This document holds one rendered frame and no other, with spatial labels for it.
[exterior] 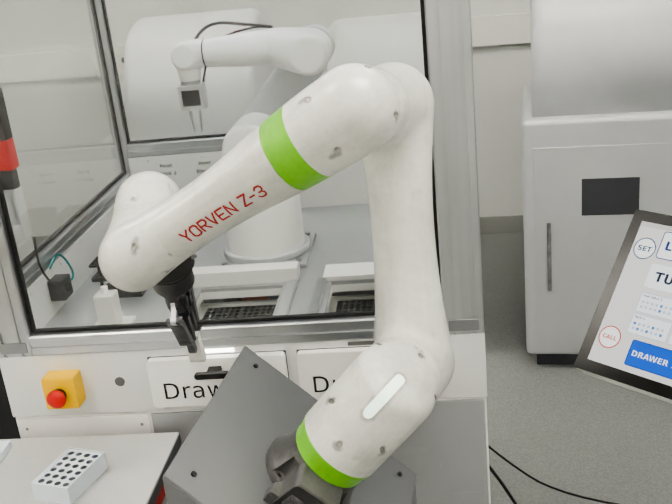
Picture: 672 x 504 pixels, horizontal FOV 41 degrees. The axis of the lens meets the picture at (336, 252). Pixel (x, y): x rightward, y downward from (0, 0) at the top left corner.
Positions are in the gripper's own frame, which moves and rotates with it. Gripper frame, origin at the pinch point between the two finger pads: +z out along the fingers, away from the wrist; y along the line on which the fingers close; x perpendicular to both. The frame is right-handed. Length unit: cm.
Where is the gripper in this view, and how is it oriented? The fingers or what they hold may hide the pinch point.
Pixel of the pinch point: (194, 347)
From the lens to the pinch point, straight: 172.5
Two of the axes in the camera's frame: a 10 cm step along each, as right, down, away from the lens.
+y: -0.4, 6.6, -7.5
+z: 1.1, 7.5, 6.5
